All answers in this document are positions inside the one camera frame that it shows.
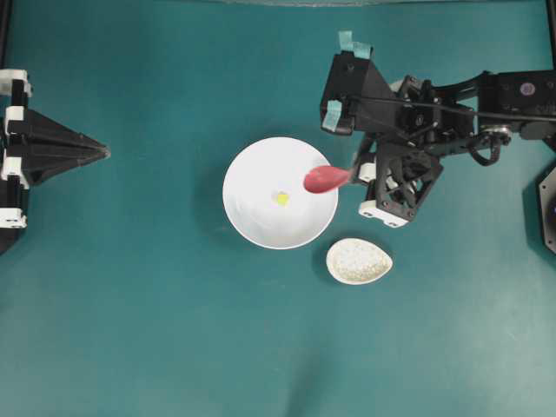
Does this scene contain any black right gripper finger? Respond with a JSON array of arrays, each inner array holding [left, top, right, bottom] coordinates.
[[350, 162, 376, 187], [350, 134, 376, 172]]

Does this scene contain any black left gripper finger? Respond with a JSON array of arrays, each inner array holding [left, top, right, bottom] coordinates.
[[2, 152, 109, 189], [4, 106, 108, 155]]

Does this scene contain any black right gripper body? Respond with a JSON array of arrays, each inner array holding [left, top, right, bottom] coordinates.
[[359, 141, 443, 227]]

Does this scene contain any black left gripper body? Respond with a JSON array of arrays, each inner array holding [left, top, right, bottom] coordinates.
[[1, 69, 32, 255]]

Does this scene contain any red spoon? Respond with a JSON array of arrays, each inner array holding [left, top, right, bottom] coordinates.
[[303, 165, 354, 194]]

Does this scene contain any yellow hexagonal prism block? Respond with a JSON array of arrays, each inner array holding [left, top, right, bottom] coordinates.
[[274, 192, 289, 207]]

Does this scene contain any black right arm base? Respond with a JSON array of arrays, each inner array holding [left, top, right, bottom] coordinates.
[[522, 162, 555, 263]]

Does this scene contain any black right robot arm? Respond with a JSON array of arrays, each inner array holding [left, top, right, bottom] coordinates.
[[350, 70, 555, 228]]

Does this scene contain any white round bowl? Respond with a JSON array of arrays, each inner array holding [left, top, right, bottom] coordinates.
[[222, 137, 339, 250]]

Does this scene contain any speckled egg-shaped dish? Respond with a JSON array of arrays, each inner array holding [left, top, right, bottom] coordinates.
[[326, 238, 394, 286]]

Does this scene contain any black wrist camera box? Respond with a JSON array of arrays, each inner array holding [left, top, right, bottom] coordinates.
[[320, 30, 400, 136]]

